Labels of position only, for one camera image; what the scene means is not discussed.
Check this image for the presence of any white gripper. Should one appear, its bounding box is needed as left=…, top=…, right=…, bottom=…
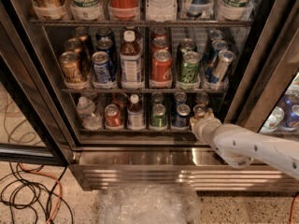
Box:
left=190, top=108, right=221, bottom=144

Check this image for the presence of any orange soda can front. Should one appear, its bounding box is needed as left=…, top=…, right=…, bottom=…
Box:
left=193, top=105, right=207, bottom=119

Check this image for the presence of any orange soda can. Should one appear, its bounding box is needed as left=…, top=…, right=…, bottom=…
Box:
left=193, top=105, right=207, bottom=119
left=195, top=91, right=209, bottom=106

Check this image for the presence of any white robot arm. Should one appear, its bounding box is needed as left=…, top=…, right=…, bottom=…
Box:
left=190, top=114, right=299, bottom=179

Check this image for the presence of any orange soda can rear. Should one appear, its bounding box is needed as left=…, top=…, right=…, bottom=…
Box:
left=195, top=91, right=209, bottom=106

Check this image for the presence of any blue can bottom front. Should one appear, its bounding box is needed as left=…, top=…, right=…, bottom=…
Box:
left=172, top=104, right=191, bottom=129

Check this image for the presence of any blue can bottom rear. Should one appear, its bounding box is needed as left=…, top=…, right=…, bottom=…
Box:
left=174, top=92, right=187, bottom=105

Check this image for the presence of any green can bottom front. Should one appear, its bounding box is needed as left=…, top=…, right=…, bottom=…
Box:
left=150, top=104, right=166, bottom=128

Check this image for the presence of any green can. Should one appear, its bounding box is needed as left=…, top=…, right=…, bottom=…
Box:
left=151, top=92, right=164, bottom=105
left=177, top=38, right=197, bottom=64
left=150, top=104, right=166, bottom=128
left=178, top=51, right=200, bottom=84

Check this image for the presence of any green can bottom rear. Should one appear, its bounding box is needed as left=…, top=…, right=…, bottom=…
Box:
left=151, top=92, right=164, bottom=105

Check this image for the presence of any green can middle front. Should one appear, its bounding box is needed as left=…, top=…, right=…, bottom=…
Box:
left=178, top=51, right=200, bottom=84

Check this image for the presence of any slim silver blue can front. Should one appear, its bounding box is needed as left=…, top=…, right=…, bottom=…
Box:
left=209, top=50, right=235, bottom=84

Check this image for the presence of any tea bottle bottom shelf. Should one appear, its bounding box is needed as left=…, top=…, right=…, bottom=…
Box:
left=127, top=94, right=145, bottom=130

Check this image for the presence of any tea bottle shelf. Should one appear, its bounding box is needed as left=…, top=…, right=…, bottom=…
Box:
left=120, top=30, right=142, bottom=82
left=127, top=94, right=145, bottom=130

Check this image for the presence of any red coke can front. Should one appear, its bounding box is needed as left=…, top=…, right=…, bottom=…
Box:
left=150, top=49, right=172, bottom=82

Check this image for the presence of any red coke can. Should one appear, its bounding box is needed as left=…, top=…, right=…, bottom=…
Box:
left=150, top=49, right=172, bottom=82
left=151, top=37, right=170, bottom=52
left=151, top=27, right=168, bottom=39

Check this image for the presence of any green can middle rear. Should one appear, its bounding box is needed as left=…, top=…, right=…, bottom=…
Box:
left=177, top=38, right=197, bottom=64

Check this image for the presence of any silver can neighbouring fridge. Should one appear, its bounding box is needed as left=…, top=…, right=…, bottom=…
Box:
left=261, top=106, right=284, bottom=133

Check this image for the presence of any red can bottom rear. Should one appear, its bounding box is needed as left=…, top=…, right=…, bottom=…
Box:
left=112, top=92, right=128, bottom=110

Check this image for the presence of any slim blue can rear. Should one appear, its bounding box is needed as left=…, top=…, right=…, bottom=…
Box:
left=205, top=30, right=224, bottom=53

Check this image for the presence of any red can bottom front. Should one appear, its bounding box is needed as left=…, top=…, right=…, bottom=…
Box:
left=105, top=105, right=122, bottom=127

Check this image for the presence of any blue can neighbouring rear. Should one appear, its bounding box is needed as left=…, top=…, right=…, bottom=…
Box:
left=278, top=94, right=299, bottom=109

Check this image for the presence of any blue can neighbouring fridge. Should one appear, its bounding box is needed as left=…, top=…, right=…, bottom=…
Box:
left=281, top=105, right=299, bottom=131

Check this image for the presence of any tea bottle middle shelf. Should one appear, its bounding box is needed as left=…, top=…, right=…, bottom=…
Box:
left=120, top=30, right=142, bottom=82

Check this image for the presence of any red coke can rear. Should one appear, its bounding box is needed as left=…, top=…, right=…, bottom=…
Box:
left=151, top=27, right=168, bottom=39

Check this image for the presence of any blue pepsi can front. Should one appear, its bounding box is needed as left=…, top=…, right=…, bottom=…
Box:
left=92, top=51, right=115, bottom=84

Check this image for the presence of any blue pepsi can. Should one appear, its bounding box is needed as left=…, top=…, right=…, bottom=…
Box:
left=96, top=38, right=116, bottom=60
left=95, top=27, right=114, bottom=40
left=92, top=51, right=115, bottom=84

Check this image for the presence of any stainless fridge base grille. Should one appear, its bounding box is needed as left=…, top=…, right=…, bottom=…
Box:
left=70, top=147, right=299, bottom=192

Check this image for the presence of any blue pepsi can rear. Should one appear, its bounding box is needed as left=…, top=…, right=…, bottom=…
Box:
left=95, top=27, right=114, bottom=40

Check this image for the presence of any gold can middle front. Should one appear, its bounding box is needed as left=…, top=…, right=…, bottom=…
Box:
left=59, top=51, right=87, bottom=83

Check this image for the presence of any gold can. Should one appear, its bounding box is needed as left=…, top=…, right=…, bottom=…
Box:
left=59, top=51, right=87, bottom=83
left=72, top=27, right=92, bottom=47
left=64, top=37, right=90, bottom=65

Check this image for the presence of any gold can middle rear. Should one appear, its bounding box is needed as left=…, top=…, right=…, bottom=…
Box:
left=72, top=27, right=92, bottom=47

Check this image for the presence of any clear plastic bag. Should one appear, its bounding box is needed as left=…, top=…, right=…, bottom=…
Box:
left=99, top=185, right=199, bottom=224

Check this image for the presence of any orange cable right edge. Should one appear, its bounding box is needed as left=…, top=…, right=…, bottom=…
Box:
left=289, top=194, right=299, bottom=224

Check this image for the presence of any orange extension cable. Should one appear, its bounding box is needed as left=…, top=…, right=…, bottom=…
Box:
left=18, top=161, right=64, bottom=224

